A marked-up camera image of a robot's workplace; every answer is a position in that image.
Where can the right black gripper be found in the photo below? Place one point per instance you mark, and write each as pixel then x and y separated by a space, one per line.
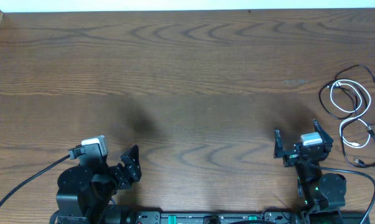
pixel 295 156

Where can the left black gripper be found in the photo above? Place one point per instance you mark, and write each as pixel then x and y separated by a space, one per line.
pixel 119 175

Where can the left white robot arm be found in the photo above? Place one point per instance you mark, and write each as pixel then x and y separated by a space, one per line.
pixel 86 190

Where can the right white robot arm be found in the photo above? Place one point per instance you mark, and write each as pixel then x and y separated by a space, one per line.
pixel 323 193

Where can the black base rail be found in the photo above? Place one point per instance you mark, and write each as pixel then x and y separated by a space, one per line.
pixel 206 217

